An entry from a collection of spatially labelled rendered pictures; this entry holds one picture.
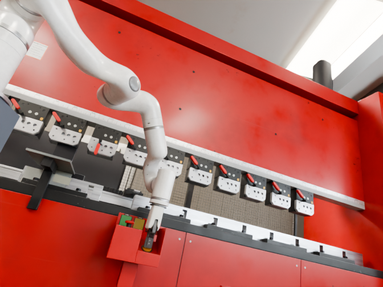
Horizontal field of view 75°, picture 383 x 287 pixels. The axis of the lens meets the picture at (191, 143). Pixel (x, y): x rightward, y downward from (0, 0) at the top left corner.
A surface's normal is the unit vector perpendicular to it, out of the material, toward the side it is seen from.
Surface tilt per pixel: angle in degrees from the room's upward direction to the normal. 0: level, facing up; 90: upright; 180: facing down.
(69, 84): 90
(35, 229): 90
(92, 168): 90
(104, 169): 90
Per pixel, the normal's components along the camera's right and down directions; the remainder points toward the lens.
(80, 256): 0.34, -0.32
